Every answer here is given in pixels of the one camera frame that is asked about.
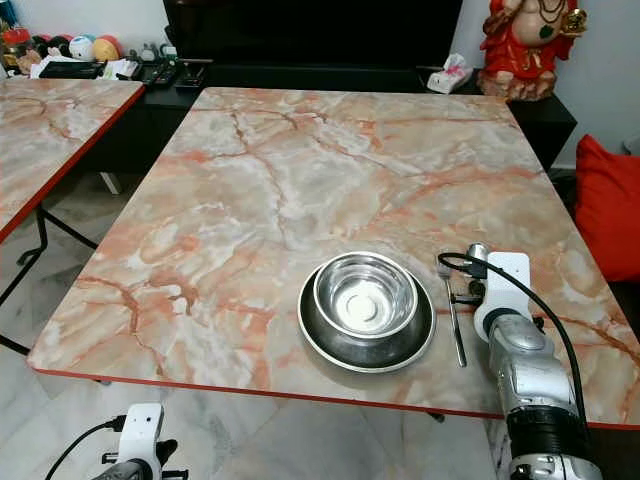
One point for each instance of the flat black box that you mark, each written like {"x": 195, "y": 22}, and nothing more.
{"x": 72, "y": 70}

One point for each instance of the orange round toy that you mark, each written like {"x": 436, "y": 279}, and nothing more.
{"x": 107, "y": 48}

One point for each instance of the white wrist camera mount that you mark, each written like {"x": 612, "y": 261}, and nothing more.
{"x": 142, "y": 432}
{"x": 508, "y": 285}

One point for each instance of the black television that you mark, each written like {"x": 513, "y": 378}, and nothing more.
{"x": 310, "y": 30}

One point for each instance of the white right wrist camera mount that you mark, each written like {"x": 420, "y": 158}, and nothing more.
{"x": 508, "y": 285}

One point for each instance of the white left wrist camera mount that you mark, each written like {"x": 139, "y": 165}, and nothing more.
{"x": 142, "y": 432}

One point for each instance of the red laughing buddha statue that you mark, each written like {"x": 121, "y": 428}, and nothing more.
{"x": 530, "y": 45}

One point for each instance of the white and blue round toy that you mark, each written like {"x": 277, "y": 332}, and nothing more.
{"x": 81, "y": 47}

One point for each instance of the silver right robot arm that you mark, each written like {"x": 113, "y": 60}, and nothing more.
{"x": 545, "y": 390}

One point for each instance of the red lid jar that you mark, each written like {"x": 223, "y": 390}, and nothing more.
{"x": 15, "y": 48}

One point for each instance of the marble pattern folding table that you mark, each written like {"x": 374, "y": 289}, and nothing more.
{"x": 260, "y": 190}

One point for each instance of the white tissue box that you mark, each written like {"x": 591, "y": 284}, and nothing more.
{"x": 448, "y": 78}

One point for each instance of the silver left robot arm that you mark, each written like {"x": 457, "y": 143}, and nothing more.
{"x": 125, "y": 472}

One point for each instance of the red cushion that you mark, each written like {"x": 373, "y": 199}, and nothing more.
{"x": 610, "y": 205}

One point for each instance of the shiny steel bowl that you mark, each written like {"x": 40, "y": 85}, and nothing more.
{"x": 365, "y": 295}

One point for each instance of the marble pattern table black frame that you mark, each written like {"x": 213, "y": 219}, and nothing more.
{"x": 50, "y": 140}

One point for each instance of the black television console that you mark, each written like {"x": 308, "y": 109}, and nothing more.
{"x": 320, "y": 78}

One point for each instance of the round steel plate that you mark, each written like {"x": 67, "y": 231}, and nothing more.
{"x": 310, "y": 335}

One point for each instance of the black remote control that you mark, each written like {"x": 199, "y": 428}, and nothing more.
{"x": 156, "y": 74}

